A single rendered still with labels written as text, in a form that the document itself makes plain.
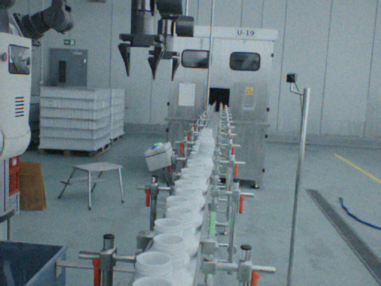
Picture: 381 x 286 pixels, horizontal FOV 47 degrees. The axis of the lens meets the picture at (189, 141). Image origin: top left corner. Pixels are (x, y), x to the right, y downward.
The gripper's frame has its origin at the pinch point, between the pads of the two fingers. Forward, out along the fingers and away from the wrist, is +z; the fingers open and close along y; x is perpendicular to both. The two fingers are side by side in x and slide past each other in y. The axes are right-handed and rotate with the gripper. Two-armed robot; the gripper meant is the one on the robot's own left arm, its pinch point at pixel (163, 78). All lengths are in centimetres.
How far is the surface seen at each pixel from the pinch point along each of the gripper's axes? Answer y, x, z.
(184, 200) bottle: -18, 85, 20
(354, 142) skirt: -338, -982, 121
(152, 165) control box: 1.9, 3.4, 30.5
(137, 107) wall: 225, -970, 66
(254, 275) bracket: -30, 90, 29
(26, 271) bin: 22, 56, 48
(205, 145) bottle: -19, 46, 16
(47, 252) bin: 17, 56, 43
